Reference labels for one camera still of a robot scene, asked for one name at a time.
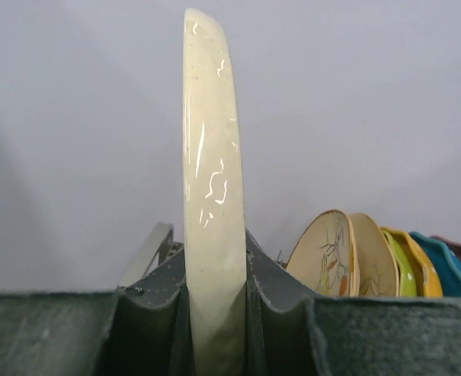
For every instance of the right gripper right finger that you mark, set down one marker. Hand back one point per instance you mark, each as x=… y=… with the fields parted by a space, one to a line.
x=293 y=331

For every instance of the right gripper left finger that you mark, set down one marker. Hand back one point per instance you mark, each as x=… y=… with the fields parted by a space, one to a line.
x=142 y=329

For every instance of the beige bird plate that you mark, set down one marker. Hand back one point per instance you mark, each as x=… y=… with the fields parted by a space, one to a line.
x=379 y=275
x=325 y=257

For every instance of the white blue leaf plate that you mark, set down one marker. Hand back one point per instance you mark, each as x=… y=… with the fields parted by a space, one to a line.
x=214 y=220

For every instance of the steel two-tier dish rack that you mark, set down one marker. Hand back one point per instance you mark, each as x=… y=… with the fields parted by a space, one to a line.
x=158 y=247

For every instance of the green polka dot plate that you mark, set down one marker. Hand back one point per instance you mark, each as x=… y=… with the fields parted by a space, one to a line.
x=407 y=281

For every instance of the yellow polka dot plate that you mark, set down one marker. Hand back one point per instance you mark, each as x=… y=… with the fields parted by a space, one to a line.
x=427 y=281

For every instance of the blue polka dot plate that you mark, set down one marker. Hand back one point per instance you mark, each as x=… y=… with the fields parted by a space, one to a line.
x=445 y=263

